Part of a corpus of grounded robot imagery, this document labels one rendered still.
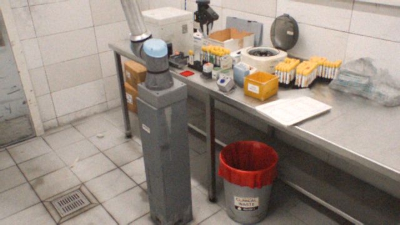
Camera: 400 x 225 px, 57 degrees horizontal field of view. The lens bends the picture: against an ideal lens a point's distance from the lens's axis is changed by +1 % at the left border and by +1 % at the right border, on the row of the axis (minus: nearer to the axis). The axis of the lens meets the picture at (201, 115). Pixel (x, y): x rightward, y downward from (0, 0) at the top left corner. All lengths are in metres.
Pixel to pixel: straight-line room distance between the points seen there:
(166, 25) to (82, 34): 1.35
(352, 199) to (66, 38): 2.67
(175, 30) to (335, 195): 1.43
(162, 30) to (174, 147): 0.80
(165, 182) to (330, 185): 1.00
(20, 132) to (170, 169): 1.87
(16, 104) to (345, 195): 2.70
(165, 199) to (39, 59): 1.89
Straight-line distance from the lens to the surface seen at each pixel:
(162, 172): 2.07
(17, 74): 3.45
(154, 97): 1.85
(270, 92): 1.95
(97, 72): 3.76
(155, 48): 1.82
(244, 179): 2.15
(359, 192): 2.38
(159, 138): 1.95
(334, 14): 2.27
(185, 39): 2.55
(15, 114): 3.56
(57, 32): 3.54
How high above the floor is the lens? 1.70
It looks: 28 degrees down
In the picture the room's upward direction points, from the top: 2 degrees counter-clockwise
